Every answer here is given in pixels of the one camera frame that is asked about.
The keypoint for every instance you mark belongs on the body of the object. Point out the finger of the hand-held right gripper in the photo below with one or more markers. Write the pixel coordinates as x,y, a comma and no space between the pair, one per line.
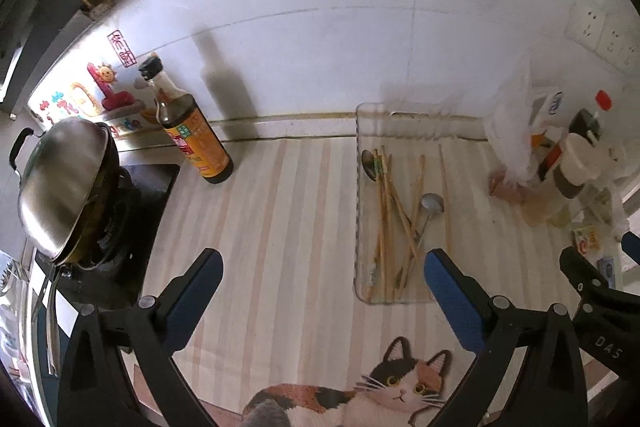
587,272
632,246

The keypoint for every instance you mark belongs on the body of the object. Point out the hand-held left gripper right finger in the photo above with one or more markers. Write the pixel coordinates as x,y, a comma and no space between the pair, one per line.
450,302

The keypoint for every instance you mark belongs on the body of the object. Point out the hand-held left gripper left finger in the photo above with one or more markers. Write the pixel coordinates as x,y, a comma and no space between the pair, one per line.
200,287

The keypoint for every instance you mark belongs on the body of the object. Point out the bunch of wooden chopsticks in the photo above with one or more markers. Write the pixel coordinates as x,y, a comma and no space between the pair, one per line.
385,227

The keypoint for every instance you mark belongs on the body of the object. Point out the metal spoon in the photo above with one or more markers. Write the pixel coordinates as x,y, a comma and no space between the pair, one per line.
370,164
431,204

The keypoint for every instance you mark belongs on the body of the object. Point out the clear plastic tray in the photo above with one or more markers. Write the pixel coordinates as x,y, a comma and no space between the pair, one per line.
365,232

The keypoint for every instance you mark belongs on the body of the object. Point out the small red white box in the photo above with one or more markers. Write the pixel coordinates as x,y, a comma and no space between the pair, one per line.
586,240

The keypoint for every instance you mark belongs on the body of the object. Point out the glass oil bottle white cap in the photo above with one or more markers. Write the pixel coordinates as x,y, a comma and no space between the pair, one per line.
597,202

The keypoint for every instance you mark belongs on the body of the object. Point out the black gas stove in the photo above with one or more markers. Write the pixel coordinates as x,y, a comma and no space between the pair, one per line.
150,207

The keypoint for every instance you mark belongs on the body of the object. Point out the striped cat print tablecloth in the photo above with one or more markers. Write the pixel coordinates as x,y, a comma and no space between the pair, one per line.
280,232

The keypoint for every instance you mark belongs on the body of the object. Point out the jar with white lid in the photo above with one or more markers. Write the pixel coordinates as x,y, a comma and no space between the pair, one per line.
580,157

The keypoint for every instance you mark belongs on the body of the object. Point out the dark bottle red cap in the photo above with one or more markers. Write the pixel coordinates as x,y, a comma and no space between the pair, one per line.
582,124

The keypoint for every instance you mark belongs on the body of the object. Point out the orange sauce bottle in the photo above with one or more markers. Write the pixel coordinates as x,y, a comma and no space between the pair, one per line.
539,142

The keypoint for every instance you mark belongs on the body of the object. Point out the dark soy sauce bottle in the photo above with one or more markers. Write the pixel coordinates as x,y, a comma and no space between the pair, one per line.
200,142

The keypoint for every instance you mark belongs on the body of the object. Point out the clear plastic bag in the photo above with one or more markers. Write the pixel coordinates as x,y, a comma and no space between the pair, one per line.
510,132

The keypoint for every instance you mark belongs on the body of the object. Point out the white packet blue mark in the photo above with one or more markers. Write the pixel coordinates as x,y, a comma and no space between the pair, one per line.
550,101

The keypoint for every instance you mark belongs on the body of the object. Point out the steel wok lid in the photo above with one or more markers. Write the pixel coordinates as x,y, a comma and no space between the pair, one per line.
60,187

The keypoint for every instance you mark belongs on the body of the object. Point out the range hood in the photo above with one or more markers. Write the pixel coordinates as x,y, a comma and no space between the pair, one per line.
50,7

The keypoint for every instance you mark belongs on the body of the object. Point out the white wall socket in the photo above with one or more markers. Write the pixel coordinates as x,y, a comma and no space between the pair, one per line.
614,38
591,17
631,56

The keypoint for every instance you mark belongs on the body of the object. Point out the colourful wall stickers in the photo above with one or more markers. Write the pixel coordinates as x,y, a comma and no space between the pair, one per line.
112,97

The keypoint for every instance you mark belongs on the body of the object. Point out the red seal wall sticker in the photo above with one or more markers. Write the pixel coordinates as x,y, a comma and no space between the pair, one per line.
120,49

